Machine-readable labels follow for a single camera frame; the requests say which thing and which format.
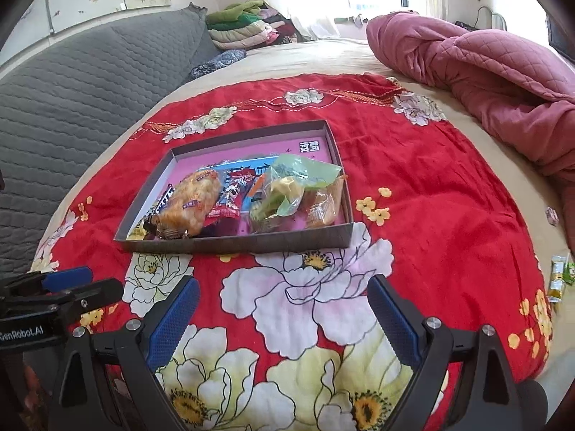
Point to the pink quilted duvet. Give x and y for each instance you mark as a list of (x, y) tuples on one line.
[(521, 93)]

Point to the stack of folded clothes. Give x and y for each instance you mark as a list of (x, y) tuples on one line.
[(251, 25)]

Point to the grey box lid tray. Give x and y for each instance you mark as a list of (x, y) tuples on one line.
[(238, 239)]

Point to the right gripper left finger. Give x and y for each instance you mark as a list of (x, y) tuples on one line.
[(108, 381)]

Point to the yellow green small packet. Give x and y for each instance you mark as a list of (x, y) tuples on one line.
[(562, 274)]

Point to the red snack packet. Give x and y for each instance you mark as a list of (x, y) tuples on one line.
[(229, 204)]

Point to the Snickers chocolate bar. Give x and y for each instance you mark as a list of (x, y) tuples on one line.
[(160, 203)]

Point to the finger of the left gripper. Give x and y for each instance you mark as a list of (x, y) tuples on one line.
[(76, 301), (69, 282)]

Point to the orange-edged biscuit packet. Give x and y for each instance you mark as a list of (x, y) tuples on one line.
[(287, 197)]

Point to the dark floral pillow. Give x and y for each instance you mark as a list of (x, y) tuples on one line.
[(218, 62)]

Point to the green pastry snack packet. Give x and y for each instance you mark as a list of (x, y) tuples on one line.
[(310, 171)]

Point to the small pink wrapped candy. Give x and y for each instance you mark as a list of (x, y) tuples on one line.
[(552, 217)]

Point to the grey quilted sofa cover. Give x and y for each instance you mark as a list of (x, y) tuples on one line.
[(65, 106)]

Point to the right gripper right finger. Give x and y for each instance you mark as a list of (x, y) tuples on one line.
[(485, 396)]

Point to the black television screen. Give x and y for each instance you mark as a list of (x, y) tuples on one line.
[(559, 41)]

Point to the red floral blanket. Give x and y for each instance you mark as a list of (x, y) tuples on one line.
[(404, 233)]

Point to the rice cracker snack bag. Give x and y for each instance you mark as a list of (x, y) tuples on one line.
[(187, 208)]

